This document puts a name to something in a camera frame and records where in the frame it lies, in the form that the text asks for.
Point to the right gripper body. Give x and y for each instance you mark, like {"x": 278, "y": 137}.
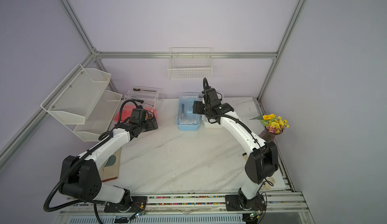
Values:
{"x": 203, "y": 109}

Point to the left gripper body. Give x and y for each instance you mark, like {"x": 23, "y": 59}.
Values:
{"x": 148, "y": 125}

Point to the white clear toolbox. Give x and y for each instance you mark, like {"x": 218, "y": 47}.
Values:
{"x": 211, "y": 124}

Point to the pink toolbox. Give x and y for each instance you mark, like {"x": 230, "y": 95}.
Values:
{"x": 148, "y": 100}

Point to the blue toolbox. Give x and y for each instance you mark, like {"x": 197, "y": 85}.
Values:
{"x": 186, "y": 120}

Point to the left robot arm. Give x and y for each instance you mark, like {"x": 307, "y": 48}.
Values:
{"x": 80, "y": 179}

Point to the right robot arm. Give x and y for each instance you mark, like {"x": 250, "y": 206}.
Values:
{"x": 262, "y": 160}

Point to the lower white mesh shelf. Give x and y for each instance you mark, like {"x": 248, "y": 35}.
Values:
{"x": 100, "y": 118}

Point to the white mesh shelf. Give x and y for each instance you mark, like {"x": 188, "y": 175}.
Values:
{"x": 73, "y": 101}
{"x": 100, "y": 118}

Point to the left beige work glove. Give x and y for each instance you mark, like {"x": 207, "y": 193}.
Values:
{"x": 110, "y": 170}

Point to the flower vase bouquet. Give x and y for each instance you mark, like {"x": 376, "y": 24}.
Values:
{"x": 273, "y": 126}

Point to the upper white mesh shelf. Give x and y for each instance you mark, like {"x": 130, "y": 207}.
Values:
{"x": 73, "y": 101}

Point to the white wire wall basket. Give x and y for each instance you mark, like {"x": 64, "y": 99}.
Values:
{"x": 190, "y": 63}

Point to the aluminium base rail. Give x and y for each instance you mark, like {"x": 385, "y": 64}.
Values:
{"x": 185, "y": 204}

